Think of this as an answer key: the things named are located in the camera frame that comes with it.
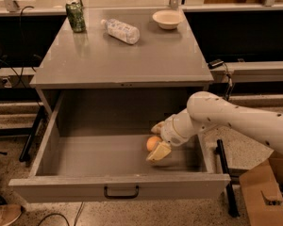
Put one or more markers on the white bowl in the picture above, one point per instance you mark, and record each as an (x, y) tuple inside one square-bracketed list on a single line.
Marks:
[(168, 19)]

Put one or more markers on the orange fruit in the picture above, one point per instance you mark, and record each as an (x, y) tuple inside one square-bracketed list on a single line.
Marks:
[(151, 142)]

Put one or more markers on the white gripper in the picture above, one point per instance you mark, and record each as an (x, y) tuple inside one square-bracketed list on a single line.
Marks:
[(170, 131)]

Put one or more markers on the black left stand leg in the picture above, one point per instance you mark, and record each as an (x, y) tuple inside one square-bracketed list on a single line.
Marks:
[(24, 156)]

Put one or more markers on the grey cabinet counter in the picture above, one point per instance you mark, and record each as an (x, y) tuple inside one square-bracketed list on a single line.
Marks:
[(94, 59)]

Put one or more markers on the black power adapter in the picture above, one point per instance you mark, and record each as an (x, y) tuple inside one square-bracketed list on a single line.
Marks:
[(215, 64)]

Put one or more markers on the clear plastic water bottle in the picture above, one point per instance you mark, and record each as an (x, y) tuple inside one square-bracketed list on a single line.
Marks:
[(121, 31)]

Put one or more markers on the green soda can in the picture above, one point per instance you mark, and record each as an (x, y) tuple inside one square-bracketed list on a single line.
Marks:
[(75, 16)]

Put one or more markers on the open grey drawer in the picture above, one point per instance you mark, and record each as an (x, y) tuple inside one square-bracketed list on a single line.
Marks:
[(97, 138)]

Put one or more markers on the black drawer handle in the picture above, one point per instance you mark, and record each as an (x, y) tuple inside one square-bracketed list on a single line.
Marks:
[(118, 193)]

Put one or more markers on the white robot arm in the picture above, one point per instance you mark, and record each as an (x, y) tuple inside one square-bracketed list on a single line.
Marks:
[(205, 110)]

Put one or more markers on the brown cardboard box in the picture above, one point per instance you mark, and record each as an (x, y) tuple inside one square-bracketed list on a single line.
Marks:
[(260, 188)]

